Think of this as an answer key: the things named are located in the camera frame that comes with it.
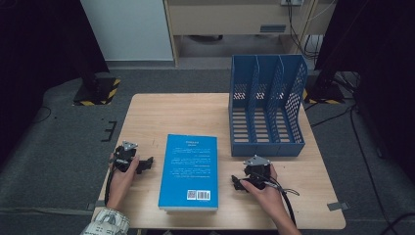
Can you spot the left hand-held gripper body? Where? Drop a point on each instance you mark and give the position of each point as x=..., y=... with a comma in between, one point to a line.
x=125, y=160

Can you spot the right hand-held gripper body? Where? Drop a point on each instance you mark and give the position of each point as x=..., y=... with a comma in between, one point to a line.
x=257, y=174

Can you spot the blue plastic file rack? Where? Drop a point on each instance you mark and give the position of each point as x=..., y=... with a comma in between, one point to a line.
x=264, y=150

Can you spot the blue book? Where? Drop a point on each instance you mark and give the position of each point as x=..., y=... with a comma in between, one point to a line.
x=189, y=169

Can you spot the person's left hand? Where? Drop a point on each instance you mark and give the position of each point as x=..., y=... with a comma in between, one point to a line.
x=120, y=186

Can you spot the person's right hand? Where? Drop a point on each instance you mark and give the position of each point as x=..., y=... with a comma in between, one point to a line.
x=270, y=199

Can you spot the black tape marks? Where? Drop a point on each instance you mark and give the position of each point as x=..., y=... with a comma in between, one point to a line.
x=112, y=130

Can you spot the grey tape strip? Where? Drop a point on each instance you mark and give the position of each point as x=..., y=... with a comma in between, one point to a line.
x=337, y=206
x=98, y=205

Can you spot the white panel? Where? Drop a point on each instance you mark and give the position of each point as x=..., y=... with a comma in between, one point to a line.
x=130, y=29

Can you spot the black curtain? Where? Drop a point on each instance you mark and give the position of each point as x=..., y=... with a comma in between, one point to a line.
x=385, y=65
x=39, y=49

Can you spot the grey label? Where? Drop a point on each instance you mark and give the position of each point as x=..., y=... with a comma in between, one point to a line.
x=273, y=28

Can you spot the beige wooden desk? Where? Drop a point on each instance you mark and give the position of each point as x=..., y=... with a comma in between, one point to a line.
x=221, y=19

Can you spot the white power strip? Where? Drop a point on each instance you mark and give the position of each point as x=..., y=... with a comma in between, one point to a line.
x=291, y=2

